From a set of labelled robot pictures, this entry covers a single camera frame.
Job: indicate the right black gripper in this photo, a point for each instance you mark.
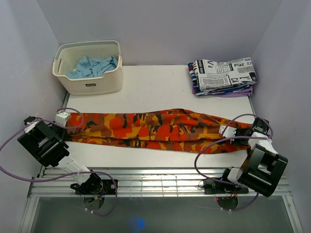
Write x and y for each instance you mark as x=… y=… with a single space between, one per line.
x=238 y=131

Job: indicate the white perforated plastic basket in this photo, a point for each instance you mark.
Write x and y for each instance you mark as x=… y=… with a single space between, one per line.
x=67 y=57

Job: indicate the aluminium rail frame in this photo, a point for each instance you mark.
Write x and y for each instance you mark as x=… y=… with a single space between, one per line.
x=154 y=201

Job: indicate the light blue cloth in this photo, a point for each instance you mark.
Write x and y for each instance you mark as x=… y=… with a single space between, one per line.
x=93 y=68

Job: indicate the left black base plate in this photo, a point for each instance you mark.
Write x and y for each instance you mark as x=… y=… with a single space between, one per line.
x=109 y=186

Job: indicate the purple folded trousers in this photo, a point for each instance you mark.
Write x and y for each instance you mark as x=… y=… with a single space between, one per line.
x=237 y=91

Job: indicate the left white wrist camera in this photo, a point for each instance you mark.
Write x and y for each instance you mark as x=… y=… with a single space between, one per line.
x=62 y=118

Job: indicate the newspaper print folded trousers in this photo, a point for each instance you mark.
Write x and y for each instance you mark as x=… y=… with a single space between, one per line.
x=213 y=75

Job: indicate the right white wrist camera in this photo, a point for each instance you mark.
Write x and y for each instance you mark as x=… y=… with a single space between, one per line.
x=227 y=132

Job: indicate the orange camouflage trousers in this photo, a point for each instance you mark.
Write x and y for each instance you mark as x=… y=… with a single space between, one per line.
x=172 y=129

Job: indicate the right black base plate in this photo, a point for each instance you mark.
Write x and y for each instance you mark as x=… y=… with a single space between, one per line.
x=212 y=187

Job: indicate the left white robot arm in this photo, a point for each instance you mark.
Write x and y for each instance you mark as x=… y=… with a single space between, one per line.
x=45 y=145

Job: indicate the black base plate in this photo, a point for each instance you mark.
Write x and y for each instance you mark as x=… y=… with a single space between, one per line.
x=109 y=186
x=212 y=187

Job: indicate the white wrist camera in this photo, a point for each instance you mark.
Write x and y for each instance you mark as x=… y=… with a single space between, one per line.
x=62 y=118
x=227 y=132

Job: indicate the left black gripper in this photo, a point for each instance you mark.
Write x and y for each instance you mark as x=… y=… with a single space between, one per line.
x=63 y=132

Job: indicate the blue patterned folded trousers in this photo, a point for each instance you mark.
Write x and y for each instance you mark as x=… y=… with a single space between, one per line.
x=194 y=80

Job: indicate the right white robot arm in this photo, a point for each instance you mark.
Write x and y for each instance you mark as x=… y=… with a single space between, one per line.
x=263 y=167

